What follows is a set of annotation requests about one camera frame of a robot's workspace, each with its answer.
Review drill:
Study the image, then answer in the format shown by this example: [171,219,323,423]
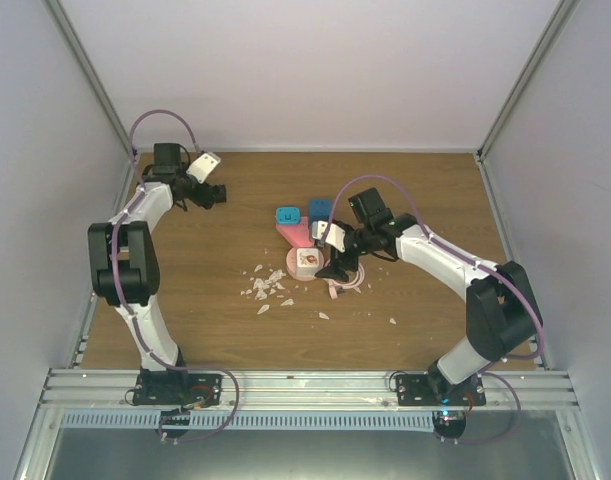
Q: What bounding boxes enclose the pink power strip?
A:
[276,216,324,282]

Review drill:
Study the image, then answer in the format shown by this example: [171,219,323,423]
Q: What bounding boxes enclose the light blue plug adapter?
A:
[275,206,301,226]

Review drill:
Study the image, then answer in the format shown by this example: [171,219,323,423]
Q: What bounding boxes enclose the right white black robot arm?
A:
[310,188,544,405]

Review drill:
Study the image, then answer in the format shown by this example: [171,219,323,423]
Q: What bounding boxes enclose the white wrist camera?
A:
[187,152,221,184]
[310,220,346,253]

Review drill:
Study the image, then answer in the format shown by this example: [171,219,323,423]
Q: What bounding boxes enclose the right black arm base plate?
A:
[388,371,487,407]

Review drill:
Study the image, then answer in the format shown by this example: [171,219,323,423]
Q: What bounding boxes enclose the white tiger cube adapter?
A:
[295,248,322,279]

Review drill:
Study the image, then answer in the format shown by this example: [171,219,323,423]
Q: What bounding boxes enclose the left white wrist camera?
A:
[187,152,221,184]

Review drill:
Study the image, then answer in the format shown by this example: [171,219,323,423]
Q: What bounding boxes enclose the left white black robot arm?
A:
[87,143,227,404]

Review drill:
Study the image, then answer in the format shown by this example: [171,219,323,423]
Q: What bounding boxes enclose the grey slotted cable duct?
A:
[61,409,434,433]

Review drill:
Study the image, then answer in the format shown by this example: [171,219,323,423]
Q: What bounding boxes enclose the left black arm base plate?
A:
[125,369,223,409]

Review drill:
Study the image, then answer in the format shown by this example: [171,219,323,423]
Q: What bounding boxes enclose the aluminium front rail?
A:
[39,369,580,411]

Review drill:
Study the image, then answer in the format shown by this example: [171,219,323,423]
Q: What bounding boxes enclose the dark blue cube socket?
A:
[307,198,333,225]

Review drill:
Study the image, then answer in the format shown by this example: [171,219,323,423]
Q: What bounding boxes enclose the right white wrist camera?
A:
[310,220,346,253]

